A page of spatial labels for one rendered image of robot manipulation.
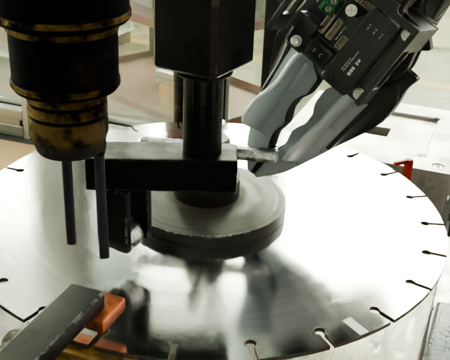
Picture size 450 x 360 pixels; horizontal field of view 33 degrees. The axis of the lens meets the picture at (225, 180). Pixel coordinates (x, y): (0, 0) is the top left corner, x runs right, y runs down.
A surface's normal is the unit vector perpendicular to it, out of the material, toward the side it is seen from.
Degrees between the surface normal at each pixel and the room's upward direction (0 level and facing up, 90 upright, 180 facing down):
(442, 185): 90
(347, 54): 79
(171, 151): 0
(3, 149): 0
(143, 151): 0
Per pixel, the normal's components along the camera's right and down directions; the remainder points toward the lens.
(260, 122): 0.72, 0.63
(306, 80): -0.41, 0.20
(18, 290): 0.04, -0.90
